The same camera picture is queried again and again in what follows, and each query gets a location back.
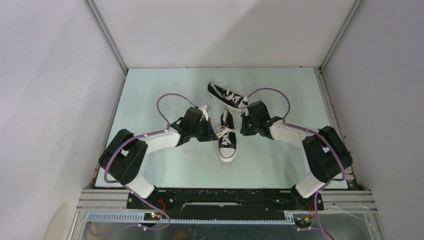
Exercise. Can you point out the grey slotted cable duct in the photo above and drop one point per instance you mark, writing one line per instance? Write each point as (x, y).
(137, 218)

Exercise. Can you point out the left controller board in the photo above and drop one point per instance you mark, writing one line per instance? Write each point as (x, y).
(152, 216)

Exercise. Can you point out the black canvas sneaker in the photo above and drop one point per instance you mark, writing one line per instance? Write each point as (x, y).
(226, 96)
(227, 139)

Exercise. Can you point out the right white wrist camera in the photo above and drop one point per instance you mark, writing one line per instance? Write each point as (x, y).
(247, 102)

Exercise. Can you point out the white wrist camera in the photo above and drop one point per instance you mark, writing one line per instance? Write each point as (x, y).
(247, 102)
(205, 109)

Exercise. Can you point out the right controller board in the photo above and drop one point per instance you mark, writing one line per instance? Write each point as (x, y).
(303, 223)

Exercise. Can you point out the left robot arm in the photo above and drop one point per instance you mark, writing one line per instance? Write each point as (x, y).
(123, 157)

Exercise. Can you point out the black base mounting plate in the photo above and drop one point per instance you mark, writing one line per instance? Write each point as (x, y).
(231, 204)

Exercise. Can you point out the controller board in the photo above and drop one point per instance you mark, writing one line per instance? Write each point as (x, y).
(152, 216)
(303, 223)

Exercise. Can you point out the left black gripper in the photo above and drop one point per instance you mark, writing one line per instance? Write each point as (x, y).
(210, 135)

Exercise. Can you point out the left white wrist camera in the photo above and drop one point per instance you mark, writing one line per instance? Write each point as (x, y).
(205, 109)

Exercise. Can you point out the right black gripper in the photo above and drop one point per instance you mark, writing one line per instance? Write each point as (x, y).
(244, 131)

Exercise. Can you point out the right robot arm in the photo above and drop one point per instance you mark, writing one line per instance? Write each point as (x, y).
(326, 154)

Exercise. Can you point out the aluminium frame rail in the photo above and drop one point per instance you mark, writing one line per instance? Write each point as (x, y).
(348, 201)

